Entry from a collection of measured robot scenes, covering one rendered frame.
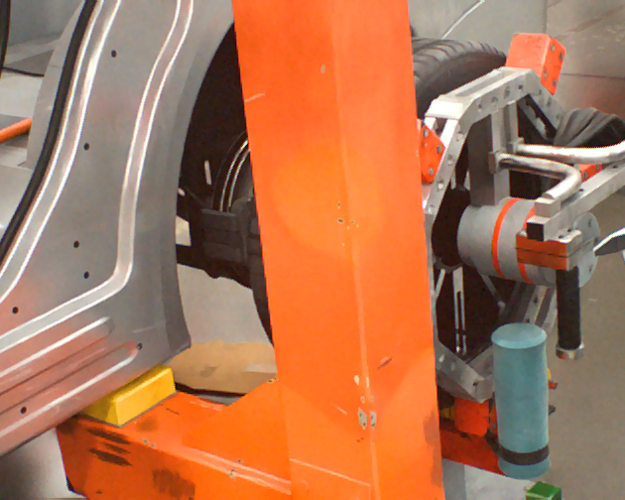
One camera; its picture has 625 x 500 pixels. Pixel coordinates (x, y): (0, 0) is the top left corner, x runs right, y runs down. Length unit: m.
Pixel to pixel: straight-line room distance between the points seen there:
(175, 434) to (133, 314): 0.20
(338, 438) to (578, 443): 1.59
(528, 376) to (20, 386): 0.81
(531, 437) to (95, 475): 0.73
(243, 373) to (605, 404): 1.02
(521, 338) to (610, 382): 1.46
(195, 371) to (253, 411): 1.89
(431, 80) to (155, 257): 0.53
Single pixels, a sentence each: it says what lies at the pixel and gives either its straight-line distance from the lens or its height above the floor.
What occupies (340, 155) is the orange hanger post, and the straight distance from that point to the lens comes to 1.60.
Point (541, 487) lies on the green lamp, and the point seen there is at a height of 0.66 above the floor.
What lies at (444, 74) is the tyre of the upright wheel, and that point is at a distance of 2.19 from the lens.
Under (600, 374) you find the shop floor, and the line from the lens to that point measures 3.64.
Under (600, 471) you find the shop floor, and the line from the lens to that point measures 3.21.
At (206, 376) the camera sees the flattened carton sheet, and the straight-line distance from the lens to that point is 3.77.
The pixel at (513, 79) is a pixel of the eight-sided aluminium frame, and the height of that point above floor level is 1.12.
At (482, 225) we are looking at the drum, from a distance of 2.22.
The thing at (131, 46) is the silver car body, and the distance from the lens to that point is 2.07.
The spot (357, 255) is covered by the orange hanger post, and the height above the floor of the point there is 1.07.
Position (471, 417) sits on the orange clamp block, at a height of 0.53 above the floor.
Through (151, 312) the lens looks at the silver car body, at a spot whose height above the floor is 0.85.
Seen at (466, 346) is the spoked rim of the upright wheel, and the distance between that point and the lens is 2.42.
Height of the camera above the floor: 1.69
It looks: 21 degrees down
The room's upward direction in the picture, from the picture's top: 6 degrees counter-clockwise
